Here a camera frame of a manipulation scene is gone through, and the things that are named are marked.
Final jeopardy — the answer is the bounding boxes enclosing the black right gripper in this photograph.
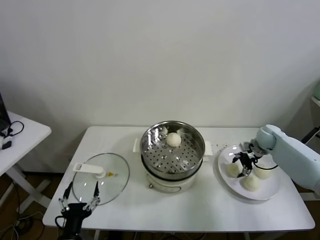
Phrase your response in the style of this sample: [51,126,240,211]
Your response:
[231,152,253,179]

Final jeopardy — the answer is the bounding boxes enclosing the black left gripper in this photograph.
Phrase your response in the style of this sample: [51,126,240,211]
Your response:
[58,181,101,235]

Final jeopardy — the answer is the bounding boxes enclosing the white steamed baozi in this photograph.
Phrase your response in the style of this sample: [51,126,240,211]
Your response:
[253,163,273,180]
[166,132,182,148]
[225,162,241,178]
[240,175,261,193]

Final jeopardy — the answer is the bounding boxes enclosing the stainless steel steamer basket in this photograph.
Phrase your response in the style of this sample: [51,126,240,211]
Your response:
[139,120,206,176]

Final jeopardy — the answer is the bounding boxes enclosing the white round plate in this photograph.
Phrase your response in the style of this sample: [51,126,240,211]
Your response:
[216,144,281,201]

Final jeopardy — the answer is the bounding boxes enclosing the cream electric cooker base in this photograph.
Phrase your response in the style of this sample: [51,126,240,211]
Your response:
[131,137,214,194]

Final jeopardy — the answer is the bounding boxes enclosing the white folding side table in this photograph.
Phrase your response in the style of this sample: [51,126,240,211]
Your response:
[0,109,52,213]

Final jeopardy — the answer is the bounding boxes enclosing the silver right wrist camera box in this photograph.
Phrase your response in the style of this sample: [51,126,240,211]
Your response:
[239,140,262,157]

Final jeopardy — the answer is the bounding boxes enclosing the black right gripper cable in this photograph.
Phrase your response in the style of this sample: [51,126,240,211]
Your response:
[251,156,280,172]

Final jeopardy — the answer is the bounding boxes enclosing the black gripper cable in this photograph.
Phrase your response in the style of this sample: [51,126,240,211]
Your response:
[54,215,67,227]
[251,156,280,172]

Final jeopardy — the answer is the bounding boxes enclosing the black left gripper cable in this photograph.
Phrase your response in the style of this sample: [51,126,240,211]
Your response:
[54,215,67,227]

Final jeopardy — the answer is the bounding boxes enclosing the glass lid with white handle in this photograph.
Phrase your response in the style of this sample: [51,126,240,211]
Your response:
[71,152,131,206]

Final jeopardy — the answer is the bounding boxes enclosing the white floor cable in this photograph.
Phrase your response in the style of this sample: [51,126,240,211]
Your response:
[0,211,45,237]

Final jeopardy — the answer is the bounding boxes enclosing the black power cable with adapter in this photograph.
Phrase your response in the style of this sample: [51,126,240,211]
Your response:
[301,126,320,145]

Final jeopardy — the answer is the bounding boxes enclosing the black looped cable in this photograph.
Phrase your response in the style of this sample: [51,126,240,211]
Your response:
[0,121,25,138]

